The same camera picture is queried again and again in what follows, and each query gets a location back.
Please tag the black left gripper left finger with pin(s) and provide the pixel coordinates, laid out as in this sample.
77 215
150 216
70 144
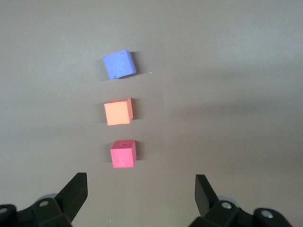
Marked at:
71 196

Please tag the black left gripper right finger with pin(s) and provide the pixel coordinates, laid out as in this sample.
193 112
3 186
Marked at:
203 196

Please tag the orange foam block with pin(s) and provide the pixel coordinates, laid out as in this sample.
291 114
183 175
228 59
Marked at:
117 113

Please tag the red foam block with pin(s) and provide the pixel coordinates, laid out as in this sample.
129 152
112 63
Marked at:
123 156

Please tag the brown table mat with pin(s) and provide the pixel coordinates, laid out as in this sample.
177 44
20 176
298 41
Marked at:
213 94

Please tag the purple foam block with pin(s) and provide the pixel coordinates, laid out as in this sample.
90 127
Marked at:
119 63

